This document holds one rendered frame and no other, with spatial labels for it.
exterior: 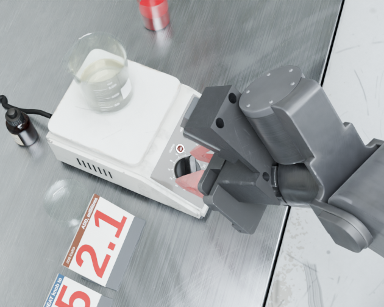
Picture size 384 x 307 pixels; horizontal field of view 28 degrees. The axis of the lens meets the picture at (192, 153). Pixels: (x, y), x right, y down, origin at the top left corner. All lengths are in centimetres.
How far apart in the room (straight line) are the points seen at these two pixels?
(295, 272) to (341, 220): 31
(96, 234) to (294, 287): 23
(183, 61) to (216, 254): 26
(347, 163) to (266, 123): 7
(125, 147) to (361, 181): 34
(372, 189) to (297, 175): 9
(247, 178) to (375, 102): 35
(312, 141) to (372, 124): 38
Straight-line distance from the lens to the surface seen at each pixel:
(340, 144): 61
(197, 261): 89
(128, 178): 88
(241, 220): 71
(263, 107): 60
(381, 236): 58
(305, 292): 88
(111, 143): 86
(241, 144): 64
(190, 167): 86
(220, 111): 62
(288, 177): 65
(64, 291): 87
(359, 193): 58
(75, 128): 87
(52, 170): 96
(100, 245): 89
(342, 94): 98
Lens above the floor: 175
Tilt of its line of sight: 66 degrees down
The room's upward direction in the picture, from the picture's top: 9 degrees counter-clockwise
